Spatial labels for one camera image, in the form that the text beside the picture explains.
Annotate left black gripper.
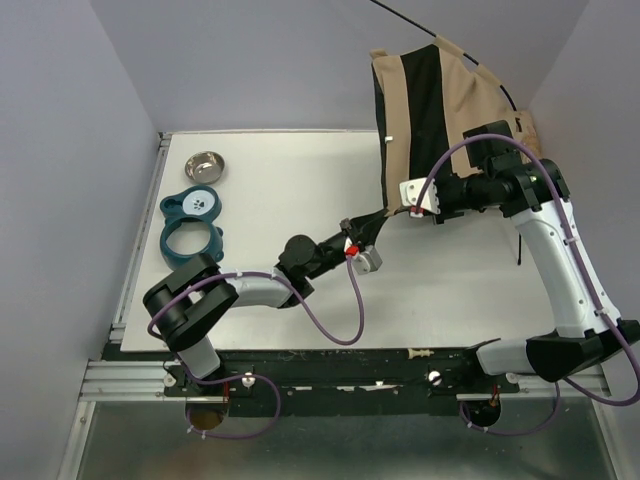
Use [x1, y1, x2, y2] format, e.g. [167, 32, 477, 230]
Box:
[305, 210, 389, 281]

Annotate black tent pole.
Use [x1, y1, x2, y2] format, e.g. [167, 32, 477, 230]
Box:
[369, 0, 525, 266]

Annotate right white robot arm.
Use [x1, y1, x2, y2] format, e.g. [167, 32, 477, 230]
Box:
[436, 121, 639, 392]

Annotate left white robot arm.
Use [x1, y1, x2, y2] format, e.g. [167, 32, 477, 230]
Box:
[143, 209, 390, 395]

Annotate steel pet bowl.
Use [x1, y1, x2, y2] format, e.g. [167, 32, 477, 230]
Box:
[184, 151, 226, 185]

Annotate pink patterned pillow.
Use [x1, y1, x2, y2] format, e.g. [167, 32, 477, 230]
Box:
[514, 110, 544, 159]

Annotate white chess piece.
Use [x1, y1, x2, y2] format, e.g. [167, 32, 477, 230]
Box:
[407, 348, 434, 360]

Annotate teal bowl stand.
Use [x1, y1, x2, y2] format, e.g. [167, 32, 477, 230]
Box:
[159, 185, 224, 270]

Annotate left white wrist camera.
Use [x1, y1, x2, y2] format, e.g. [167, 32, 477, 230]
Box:
[344, 244, 383, 275]

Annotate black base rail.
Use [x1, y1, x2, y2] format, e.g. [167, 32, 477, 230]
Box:
[164, 347, 519, 418]

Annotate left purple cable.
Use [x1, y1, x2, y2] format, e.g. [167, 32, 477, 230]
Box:
[147, 249, 366, 442]

